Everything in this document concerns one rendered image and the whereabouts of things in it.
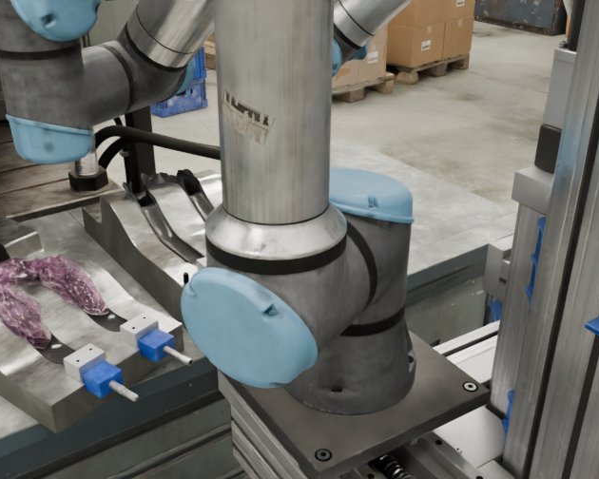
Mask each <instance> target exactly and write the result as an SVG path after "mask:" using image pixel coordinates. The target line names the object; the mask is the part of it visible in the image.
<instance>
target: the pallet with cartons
mask: <svg viewBox="0 0 599 479"><path fill-rule="evenodd" d="M474 3H475V0H413V1H412V2H411V3H410V4H409V5H407V6H406V7H405V8H404V9H403V10H402V11H401V12H400V13H399V14H398V15H397V16H396V17H394V18H393V19H392V20H391V21H390V22H389V23H388V37H387V55H386V67H393V68H397V70H399V73H398V75H397V76H395V75H394V79H393V80H394V82H398V83H402V84H405V85H410V86H411V85H415V84H416V81H418V76H417V74H421V75H425V76H429V77H434V78H438V77H441V76H445V75H446V72H444V71H445V69H446V67H451V68H456V69H461V70H464V69H467V68H469V61H470V51H471V46H472V39H473V22H474V16H473V12H474Z"/></svg>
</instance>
